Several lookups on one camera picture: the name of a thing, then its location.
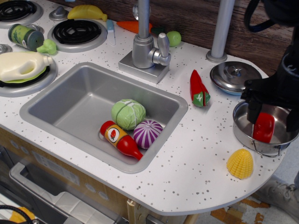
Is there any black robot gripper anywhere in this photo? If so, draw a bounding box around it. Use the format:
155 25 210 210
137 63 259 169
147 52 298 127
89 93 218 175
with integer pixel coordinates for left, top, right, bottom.
241 74 299 132

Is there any small steel pan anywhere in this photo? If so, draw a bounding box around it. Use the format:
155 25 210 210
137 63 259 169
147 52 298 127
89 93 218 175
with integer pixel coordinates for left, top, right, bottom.
233 101 299 157

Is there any steel pot lid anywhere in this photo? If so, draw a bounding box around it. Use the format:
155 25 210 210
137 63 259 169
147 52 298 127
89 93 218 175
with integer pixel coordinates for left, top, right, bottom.
210 61 262 96

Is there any yellow toy corn piece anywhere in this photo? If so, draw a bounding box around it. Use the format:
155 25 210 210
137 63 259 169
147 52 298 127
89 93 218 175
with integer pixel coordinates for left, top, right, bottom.
227 149 253 179

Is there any red toy chili pepper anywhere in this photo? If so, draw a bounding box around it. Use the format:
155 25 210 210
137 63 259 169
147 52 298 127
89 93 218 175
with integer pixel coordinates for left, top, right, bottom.
190 70 210 107

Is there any grey vertical pole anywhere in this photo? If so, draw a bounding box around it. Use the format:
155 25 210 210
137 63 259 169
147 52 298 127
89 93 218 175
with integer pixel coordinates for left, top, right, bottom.
206 0 235 63

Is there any grey shoe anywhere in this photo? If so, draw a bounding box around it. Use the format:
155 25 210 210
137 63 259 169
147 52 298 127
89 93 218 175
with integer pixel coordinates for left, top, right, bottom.
255 173 299 223

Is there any green toy lime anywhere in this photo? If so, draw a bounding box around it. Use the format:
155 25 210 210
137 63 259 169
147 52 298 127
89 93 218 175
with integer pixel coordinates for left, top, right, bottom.
166 31 181 47

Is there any purple toy onion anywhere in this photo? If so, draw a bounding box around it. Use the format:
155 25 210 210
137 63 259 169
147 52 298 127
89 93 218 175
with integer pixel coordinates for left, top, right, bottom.
133 120 163 149

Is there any silver toy faucet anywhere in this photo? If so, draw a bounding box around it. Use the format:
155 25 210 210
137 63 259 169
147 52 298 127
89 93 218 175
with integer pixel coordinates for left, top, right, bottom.
118 0 171 84

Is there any grey toy sink basin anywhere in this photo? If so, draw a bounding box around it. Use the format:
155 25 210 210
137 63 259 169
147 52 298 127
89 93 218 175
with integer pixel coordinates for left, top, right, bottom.
20 63 188 173

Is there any green toy cabbage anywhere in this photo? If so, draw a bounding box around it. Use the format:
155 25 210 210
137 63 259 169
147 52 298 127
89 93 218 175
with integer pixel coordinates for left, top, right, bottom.
111 99 146 131

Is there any red toy ketchup bottle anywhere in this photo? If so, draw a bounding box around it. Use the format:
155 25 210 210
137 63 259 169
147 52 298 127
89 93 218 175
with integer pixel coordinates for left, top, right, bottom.
100 120 143 160

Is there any orange toy carrot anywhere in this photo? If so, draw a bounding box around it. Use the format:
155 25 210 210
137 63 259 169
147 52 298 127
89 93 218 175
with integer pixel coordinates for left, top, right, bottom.
116 21 165 35

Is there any blue white toy knife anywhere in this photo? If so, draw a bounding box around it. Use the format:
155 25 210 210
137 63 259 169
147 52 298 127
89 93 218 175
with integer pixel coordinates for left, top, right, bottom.
107 19 116 46

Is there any black coil burner centre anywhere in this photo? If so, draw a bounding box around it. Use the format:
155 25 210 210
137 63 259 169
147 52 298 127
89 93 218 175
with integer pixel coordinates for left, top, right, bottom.
47 19 107 53

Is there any black coil burner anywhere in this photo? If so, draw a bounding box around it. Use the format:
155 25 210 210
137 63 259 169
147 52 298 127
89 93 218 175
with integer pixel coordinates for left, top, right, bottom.
0 0 43 29
47 19 107 53

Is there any yellow toy banana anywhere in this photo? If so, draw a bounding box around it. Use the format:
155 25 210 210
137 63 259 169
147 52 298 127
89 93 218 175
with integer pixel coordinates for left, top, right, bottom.
67 5 108 21

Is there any green toy broccoli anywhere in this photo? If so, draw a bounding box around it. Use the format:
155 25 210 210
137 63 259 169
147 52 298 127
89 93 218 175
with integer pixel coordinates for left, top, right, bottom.
36 39 57 55

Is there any silver stove knob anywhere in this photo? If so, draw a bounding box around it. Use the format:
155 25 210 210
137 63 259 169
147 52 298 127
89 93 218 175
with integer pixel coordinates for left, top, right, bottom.
49 6 69 21

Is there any grey burner under jug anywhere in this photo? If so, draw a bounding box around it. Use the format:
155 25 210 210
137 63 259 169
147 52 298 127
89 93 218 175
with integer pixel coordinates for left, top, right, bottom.
0 62 58 98

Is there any toy oven door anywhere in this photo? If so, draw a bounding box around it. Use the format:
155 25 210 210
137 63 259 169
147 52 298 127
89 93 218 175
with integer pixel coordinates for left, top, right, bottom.
0 147 127 224

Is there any green toy spice can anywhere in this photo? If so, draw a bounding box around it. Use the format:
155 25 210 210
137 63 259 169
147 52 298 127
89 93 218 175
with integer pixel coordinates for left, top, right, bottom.
8 24 44 51

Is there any white toy milk jug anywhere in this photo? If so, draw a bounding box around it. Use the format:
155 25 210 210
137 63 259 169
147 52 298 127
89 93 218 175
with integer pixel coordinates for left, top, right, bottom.
0 51 54 82

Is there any silver stove knob left edge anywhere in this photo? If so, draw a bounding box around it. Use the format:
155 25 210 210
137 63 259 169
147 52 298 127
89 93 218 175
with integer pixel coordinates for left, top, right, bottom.
0 44 12 54

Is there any yellow object bottom left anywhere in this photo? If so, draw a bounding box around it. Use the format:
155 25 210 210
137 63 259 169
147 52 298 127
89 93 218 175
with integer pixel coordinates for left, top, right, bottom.
9 207 36 224

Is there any black coil burner top left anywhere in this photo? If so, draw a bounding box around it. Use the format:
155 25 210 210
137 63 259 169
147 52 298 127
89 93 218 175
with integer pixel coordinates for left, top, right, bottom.
0 0 43 29

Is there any black cable bottom left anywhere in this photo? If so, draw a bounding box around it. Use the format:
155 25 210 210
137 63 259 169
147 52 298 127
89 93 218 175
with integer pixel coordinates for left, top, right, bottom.
0 204 36 224

